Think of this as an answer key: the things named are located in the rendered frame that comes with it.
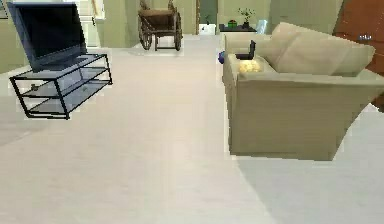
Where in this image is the yellow cushion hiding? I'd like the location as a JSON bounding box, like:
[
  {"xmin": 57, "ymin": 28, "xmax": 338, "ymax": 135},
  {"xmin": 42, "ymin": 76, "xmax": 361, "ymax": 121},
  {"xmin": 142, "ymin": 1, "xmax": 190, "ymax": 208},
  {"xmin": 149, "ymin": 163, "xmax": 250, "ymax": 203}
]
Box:
[{"xmin": 238, "ymin": 59, "xmax": 263, "ymax": 74}]

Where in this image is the brown wooden chair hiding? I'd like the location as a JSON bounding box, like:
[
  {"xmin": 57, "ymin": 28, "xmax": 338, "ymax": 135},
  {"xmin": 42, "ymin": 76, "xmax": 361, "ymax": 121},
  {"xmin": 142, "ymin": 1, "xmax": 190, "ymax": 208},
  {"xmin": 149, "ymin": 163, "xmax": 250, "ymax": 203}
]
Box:
[{"xmin": 137, "ymin": 0, "xmax": 184, "ymax": 52}]

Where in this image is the dark side table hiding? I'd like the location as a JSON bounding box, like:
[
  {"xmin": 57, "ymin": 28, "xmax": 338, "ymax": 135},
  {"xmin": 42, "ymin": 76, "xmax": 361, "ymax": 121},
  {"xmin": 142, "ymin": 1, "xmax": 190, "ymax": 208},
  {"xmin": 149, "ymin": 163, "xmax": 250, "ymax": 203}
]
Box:
[{"xmin": 219, "ymin": 23, "xmax": 258, "ymax": 34}]

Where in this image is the beige sofa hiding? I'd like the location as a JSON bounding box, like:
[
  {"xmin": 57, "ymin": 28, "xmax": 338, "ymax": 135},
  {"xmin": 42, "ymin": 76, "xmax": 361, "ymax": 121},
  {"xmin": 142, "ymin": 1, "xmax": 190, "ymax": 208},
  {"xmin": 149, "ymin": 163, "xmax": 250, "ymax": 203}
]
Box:
[{"xmin": 221, "ymin": 21, "xmax": 384, "ymax": 162}]

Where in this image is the green house plant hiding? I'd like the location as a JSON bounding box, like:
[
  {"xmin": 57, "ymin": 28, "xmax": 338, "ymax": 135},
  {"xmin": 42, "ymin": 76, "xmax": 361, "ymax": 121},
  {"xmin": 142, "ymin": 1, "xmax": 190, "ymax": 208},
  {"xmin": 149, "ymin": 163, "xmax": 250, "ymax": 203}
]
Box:
[{"xmin": 237, "ymin": 7, "xmax": 256, "ymax": 29}]

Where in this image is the pale glass vase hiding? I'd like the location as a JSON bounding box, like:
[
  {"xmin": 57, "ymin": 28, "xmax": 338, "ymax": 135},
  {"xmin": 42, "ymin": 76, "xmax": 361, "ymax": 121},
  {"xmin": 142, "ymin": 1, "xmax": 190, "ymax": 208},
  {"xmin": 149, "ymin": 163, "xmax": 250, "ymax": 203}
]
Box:
[{"xmin": 256, "ymin": 19, "xmax": 268, "ymax": 35}]

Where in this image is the black glass television stand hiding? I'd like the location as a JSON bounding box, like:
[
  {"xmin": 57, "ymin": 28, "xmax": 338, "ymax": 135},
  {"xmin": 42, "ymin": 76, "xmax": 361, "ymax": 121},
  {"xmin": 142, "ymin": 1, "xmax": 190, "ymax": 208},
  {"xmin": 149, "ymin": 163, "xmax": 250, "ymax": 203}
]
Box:
[{"xmin": 9, "ymin": 53, "xmax": 114, "ymax": 121}]

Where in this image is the white room door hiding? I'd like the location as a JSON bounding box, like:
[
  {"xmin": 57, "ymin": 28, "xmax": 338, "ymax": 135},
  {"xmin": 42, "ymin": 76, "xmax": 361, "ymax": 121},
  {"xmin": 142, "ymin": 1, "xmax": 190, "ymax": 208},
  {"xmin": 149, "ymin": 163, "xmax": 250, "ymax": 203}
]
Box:
[{"xmin": 75, "ymin": 0, "xmax": 106, "ymax": 48}]

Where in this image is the black television set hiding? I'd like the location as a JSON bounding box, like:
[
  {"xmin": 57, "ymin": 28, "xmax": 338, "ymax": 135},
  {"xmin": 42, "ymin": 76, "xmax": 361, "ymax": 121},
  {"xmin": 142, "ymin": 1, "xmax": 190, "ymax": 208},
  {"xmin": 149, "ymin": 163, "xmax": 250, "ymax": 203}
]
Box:
[{"xmin": 6, "ymin": 1, "xmax": 89, "ymax": 73}]

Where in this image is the brown wooden door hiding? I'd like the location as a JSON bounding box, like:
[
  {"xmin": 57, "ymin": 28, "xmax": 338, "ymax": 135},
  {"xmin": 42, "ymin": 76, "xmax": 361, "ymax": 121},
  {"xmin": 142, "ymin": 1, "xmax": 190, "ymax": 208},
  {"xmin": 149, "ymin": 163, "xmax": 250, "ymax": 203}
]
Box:
[{"xmin": 332, "ymin": 0, "xmax": 384, "ymax": 113}]

